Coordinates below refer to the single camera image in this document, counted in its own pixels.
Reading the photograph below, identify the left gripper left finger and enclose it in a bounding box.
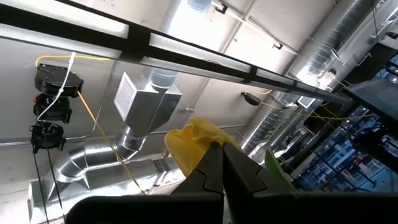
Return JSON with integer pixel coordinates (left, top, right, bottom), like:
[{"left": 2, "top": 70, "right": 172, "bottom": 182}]
[{"left": 172, "top": 141, "right": 225, "bottom": 224}]

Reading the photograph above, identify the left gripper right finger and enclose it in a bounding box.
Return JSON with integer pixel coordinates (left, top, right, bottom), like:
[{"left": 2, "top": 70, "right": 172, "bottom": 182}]
[{"left": 223, "top": 142, "right": 300, "bottom": 224}]

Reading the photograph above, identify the yellow artificial tulip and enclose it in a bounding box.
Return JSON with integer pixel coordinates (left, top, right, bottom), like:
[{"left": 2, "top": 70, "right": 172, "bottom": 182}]
[{"left": 164, "top": 116, "right": 295, "bottom": 191}]

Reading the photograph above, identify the square silver vent box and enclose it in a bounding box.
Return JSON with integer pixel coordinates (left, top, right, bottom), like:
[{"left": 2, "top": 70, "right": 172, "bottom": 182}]
[{"left": 113, "top": 71, "right": 183, "bottom": 138}]

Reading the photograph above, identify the black overhead light bar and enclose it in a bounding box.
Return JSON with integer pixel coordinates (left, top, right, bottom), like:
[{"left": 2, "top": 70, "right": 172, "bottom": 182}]
[{"left": 0, "top": 0, "right": 354, "bottom": 106}]

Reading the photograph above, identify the black ceiling cable reel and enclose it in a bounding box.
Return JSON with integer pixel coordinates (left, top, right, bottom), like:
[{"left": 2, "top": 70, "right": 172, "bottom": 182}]
[
  {"left": 29, "top": 121, "right": 67, "bottom": 154},
  {"left": 34, "top": 63, "right": 85, "bottom": 99},
  {"left": 32, "top": 92, "right": 73, "bottom": 124},
  {"left": 241, "top": 91, "right": 262, "bottom": 107}
]

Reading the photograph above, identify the yellow hanging cable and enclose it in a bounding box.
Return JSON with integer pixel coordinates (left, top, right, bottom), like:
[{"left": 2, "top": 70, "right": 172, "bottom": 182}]
[{"left": 34, "top": 54, "right": 147, "bottom": 194}]

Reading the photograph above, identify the round silver air duct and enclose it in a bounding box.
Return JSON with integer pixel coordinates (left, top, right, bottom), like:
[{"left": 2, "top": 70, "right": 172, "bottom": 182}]
[{"left": 27, "top": 124, "right": 187, "bottom": 224}]

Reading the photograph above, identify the large spiral air duct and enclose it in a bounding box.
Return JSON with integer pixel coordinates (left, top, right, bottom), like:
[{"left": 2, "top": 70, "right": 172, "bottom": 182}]
[{"left": 241, "top": 0, "right": 383, "bottom": 156}]

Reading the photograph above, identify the white hanging cable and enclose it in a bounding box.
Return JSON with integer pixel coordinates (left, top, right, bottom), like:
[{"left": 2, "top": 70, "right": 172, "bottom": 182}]
[{"left": 36, "top": 51, "right": 77, "bottom": 123}]

